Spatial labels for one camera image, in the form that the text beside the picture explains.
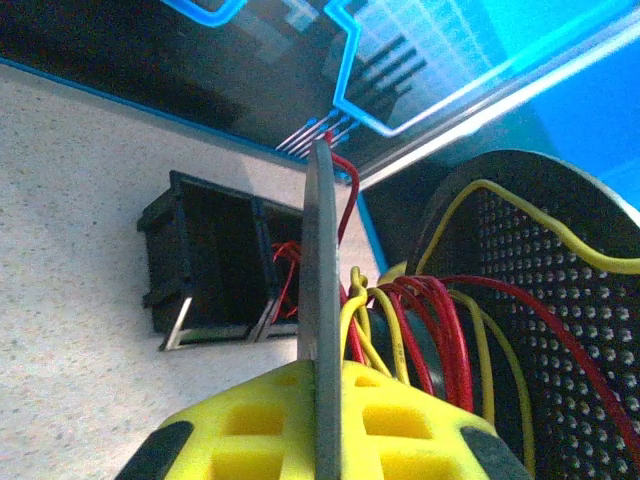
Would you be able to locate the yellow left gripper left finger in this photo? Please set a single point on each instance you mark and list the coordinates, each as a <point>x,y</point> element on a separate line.
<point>200,450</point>

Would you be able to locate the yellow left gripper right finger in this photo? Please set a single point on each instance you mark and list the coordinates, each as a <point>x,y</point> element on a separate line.
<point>440,450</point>

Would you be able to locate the black open box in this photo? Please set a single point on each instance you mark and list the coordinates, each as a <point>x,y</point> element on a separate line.
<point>215,260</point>

